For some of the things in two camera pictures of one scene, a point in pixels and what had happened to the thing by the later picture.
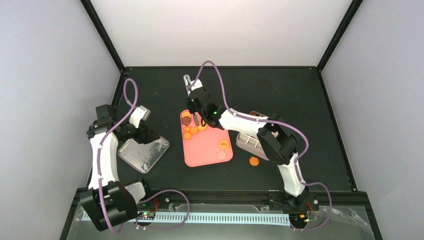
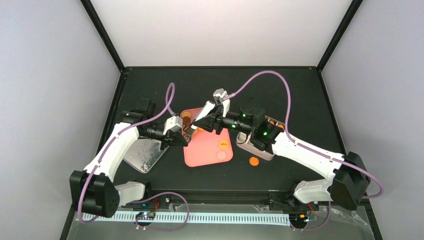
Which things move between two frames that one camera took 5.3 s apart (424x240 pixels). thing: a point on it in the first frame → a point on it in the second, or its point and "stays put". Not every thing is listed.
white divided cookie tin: (251, 143) stays put
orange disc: (254, 161) stays put
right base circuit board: (299, 219) stays put
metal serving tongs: (187, 80) → (188, 130)
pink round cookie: (221, 155) stays put
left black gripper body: (137, 137) → (167, 138)
